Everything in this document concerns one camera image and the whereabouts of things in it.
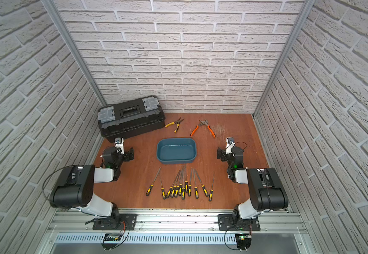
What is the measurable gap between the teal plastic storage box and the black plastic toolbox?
0.45ft

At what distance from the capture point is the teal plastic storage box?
97cm

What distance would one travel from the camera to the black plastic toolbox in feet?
3.09
